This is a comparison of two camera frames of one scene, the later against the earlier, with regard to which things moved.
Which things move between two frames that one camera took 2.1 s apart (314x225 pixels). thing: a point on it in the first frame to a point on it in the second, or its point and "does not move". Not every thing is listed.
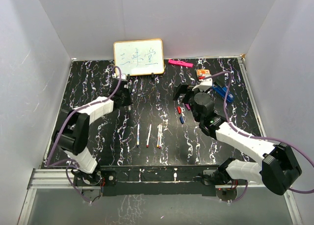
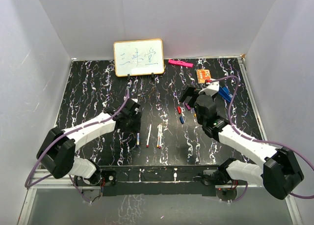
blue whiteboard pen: [138, 134] does not move
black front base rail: [177, 180] does not move
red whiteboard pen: [149, 133] does not move
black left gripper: [128, 101] to [135, 128]
